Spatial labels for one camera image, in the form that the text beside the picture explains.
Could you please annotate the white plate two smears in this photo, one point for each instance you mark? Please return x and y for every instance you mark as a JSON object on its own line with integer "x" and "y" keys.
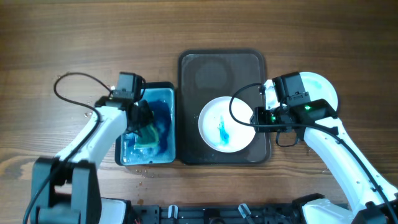
{"x": 316, "y": 85}

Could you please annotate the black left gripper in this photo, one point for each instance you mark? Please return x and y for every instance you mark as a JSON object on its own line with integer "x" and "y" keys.
{"x": 148, "y": 115}

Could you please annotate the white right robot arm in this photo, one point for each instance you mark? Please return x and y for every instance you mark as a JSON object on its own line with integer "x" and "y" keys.
{"x": 372, "y": 199}

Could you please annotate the white plate streak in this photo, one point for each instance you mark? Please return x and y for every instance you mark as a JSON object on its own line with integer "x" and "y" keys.
{"x": 222, "y": 124}

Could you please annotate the green yellow sponge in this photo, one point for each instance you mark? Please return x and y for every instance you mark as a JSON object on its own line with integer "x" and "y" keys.
{"x": 147, "y": 137}

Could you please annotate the dark brown serving tray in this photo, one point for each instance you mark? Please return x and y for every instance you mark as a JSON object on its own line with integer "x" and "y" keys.
{"x": 203, "y": 75}

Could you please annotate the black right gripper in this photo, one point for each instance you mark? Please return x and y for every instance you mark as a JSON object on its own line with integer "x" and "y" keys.
{"x": 260, "y": 114}

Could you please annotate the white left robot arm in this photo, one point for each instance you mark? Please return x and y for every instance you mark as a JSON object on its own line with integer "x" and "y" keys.
{"x": 65, "y": 188}

